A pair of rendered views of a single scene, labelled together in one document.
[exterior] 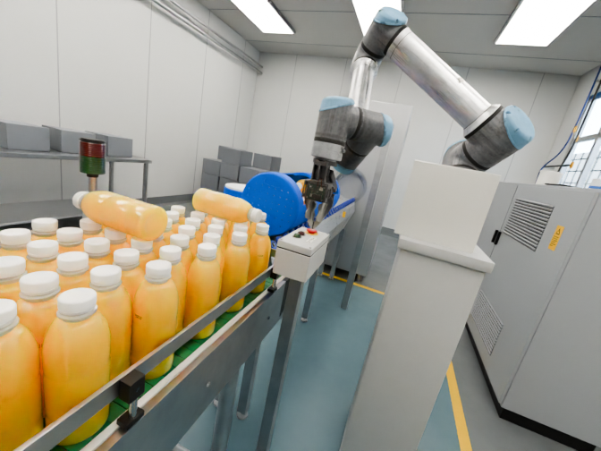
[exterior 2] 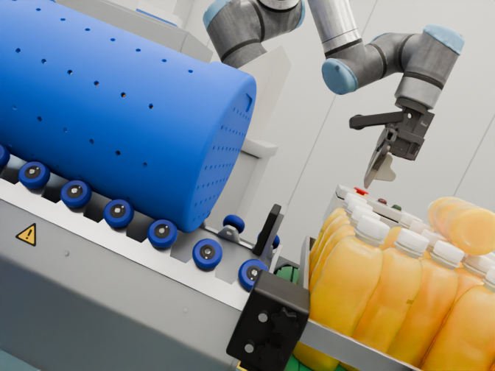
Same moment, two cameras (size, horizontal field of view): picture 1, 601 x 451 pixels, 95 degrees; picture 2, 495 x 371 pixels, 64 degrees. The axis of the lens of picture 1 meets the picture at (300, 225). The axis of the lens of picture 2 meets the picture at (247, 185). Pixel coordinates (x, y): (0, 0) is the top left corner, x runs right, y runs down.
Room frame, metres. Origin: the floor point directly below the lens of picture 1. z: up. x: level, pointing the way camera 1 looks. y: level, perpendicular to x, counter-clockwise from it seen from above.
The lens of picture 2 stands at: (1.27, 0.83, 1.18)
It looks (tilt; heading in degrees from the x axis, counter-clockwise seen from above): 10 degrees down; 259
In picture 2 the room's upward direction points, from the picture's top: 22 degrees clockwise
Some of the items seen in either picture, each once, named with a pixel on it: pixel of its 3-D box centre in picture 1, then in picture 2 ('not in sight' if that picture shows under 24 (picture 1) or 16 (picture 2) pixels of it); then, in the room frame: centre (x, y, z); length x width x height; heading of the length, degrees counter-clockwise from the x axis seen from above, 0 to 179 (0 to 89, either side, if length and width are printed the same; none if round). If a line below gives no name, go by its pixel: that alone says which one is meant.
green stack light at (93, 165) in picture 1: (92, 164); not in sight; (0.82, 0.65, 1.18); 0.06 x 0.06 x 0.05
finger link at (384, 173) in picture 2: (308, 214); (382, 174); (0.82, -0.02, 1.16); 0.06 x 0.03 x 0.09; 163
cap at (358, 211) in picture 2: not in sight; (364, 218); (0.98, 0.28, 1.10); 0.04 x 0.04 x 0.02
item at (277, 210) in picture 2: not in sight; (266, 239); (1.08, 0.19, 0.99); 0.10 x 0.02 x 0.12; 73
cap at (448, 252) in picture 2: not in sight; (447, 254); (0.86, 0.32, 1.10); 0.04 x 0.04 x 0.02
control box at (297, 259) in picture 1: (303, 251); (370, 221); (0.80, -0.02, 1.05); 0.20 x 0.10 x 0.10; 163
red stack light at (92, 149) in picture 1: (92, 148); not in sight; (0.82, 0.65, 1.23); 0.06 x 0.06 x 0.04
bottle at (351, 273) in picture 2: not in sight; (339, 296); (1.00, 0.35, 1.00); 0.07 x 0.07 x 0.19
